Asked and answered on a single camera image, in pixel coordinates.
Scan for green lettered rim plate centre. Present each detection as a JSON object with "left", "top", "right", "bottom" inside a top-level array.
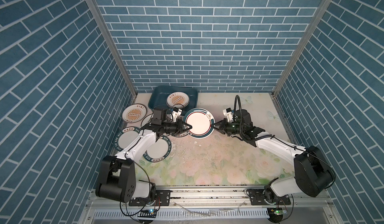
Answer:
[{"left": 143, "top": 137, "right": 172, "bottom": 163}]

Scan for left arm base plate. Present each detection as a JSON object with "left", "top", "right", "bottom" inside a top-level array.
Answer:
[{"left": 129, "top": 189, "right": 171, "bottom": 207}]

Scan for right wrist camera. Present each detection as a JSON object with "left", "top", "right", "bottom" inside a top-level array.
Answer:
[{"left": 223, "top": 108, "right": 234, "bottom": 122}]

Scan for orange sunburst plate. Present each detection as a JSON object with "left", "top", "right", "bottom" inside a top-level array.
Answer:
[
  {"left": 122, "top": 104, "right": 147, "bottom": 123},
  {"left": 172, "top": 132, "right": 189, "bottom": 138},
  {"left": 166, "top": 92, "right": 190, "bottom": 109}
]

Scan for teal plastic bin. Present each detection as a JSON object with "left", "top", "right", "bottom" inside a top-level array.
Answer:
[{"left": 148, "top": 86, "right": 198, "bottom": 112}]

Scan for white plate green flower outline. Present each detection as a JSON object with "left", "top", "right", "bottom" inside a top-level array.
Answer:
[{"left": 141, "top": 113, "right": 153, "bottom": 128}]

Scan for green striped rim plate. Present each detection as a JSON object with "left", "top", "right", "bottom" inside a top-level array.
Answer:
[{"left": 183, "top": 108, "right": 215, "bottom": 139}]

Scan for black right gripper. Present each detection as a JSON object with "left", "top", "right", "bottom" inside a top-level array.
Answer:
[{"left": 210, "top": 118, "right": 244, "bottom": 137}]

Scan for green lettered rim plate left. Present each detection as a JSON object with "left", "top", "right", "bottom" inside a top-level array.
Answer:
[{"left": 113, "top": 126, "right": 140, "bottom": 151}]

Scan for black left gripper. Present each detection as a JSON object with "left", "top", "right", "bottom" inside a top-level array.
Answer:
[{"left": 160, "top": 119, "right": 192, "bottom": 136}]

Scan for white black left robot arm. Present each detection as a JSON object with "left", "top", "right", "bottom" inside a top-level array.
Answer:
[{"left": 96, "top": 108, "right": 193, "bottom": 203}]

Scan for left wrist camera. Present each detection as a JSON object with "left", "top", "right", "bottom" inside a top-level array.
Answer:
[{"left": 170, "top": 107, "right": 183, "bottom": 122}]

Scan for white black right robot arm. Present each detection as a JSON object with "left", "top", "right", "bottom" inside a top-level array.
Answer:
[{"left": 211, "top": 108, "right": 336, "bottom": 204}]

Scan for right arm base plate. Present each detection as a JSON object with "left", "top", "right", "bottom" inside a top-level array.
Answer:
[{"left": 246, "top": 189, "right": 291, "bottom": 206}]

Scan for aluminium mounting rail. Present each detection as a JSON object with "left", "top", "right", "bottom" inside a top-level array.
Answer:
[{"left": 79, "top": 185, "right": 342, "bottom": 224}]

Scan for green lettered rim plate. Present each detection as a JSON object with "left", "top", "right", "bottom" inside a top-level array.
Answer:
[
  {"left": 143, "top": 137, "right": 172, "bottom": 163},
  {"left": 113, "top": 126, "right": 140, "bottom": 151}
]

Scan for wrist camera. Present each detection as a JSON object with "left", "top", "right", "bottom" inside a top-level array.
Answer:
[
  {"left": 170, "top": 107, "right": 183, "bottom": 122},
  {"left": 223, "top": 108, "right": 234, "bottom": 122}
]

